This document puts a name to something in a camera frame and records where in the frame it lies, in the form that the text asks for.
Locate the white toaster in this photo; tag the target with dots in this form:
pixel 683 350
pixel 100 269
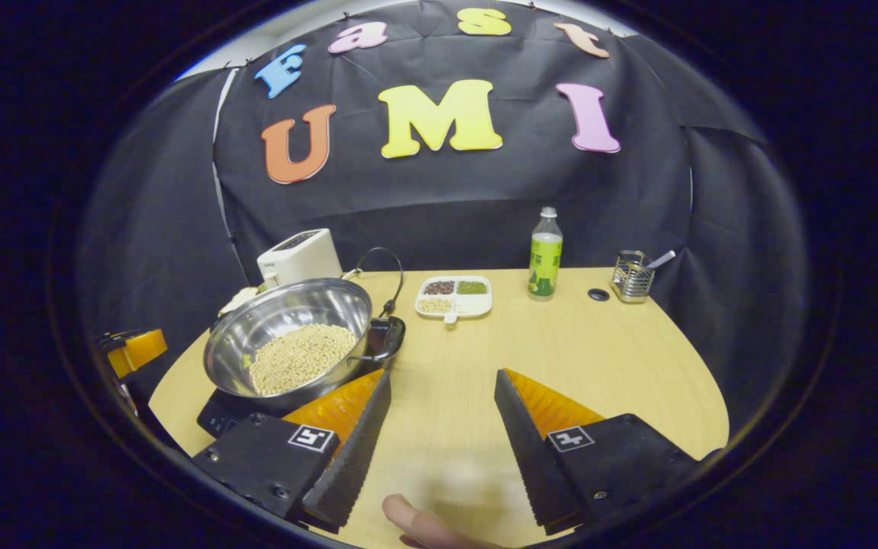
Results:
pixel 302 259

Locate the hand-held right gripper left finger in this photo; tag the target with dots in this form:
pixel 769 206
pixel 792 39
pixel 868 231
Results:
pixel 351 465

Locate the black induction cooktop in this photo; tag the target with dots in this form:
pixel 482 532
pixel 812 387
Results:
pixel 218 419

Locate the black backdrop cloth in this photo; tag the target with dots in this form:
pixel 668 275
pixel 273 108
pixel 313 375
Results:
pixel 447 191

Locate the pile of soybeans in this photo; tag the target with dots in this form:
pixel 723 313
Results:
pixel 302 358

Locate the white divided bean dish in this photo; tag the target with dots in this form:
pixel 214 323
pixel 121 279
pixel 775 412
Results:
pixel 473 305

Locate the small plate with toast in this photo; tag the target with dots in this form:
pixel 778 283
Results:
pixel 239 300

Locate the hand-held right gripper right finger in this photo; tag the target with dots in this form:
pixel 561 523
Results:
pixel 530 465

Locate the green label drink bottle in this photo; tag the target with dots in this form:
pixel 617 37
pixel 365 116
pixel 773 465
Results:
pixel 545 259

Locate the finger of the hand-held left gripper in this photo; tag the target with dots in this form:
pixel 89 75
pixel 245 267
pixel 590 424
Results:
pixel 138 351

